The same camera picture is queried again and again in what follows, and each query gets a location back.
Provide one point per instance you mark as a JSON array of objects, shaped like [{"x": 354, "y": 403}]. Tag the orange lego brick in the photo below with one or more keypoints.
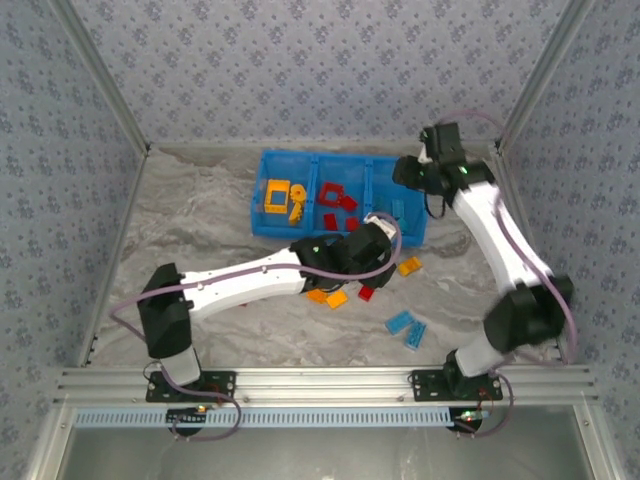
[
  {"x": 316, "y": 296},
  {"x": 336, "y": 299},
  {"x": 409, "y": 266}
]

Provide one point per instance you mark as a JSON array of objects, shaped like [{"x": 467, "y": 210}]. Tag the yellow lego brick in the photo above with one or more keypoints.
[{"x": 296, "y": 212}]

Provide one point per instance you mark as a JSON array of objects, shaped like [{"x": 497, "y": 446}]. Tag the red window frame lego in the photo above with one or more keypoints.
[{"x": 330, "y": 187}]

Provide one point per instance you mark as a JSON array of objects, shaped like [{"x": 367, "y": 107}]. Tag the yellow window frame lego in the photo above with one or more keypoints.
[{"x": 268, "y": 197}]

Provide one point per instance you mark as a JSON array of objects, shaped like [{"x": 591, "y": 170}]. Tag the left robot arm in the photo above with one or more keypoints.
[{"x": 240, "y": 285}]

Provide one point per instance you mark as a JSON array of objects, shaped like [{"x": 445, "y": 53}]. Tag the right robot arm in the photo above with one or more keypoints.
[{"x": 495, "y": 240}]

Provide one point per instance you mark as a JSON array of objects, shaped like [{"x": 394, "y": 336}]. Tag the blue three-compartment plastic bin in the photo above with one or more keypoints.
[{"x": 345, "y": 170}]

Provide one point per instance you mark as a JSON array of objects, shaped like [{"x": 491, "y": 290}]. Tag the small black electronics board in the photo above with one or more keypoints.
[
  {"x": 187, "y": 416},
  {"x": 467, "y": 416}
]

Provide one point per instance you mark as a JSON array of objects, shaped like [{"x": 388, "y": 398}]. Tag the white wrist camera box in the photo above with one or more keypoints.
[
  {"x": 381, "y": 224},
  {"x": 426, "y": 151}
]

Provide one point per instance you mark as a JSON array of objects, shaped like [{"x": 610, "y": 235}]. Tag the long aluminium mounting rail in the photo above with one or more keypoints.
[{"x": 320, "y": 385}]

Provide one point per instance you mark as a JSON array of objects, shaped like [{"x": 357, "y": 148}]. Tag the aluminium frame post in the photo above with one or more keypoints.
[
  {"x": 542, "y": 75},
  {"x": 102, "y": 75}
]

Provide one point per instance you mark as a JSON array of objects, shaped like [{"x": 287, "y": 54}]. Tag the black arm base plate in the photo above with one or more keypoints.
[
  {"x": 220, "y": 385},
  {"x": 425, "y": 387}
]

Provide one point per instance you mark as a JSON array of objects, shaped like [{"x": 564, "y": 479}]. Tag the short aluminium frame leg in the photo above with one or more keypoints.
[
  {"x": 595, "y": 445},
  {"x": 45, "y": 440}
]

